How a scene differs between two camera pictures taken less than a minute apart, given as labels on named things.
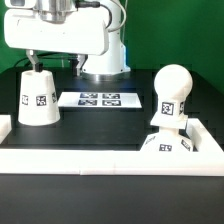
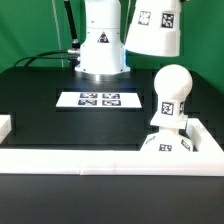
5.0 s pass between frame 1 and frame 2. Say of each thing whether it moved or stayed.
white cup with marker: moved
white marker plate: stayed
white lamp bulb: stayed
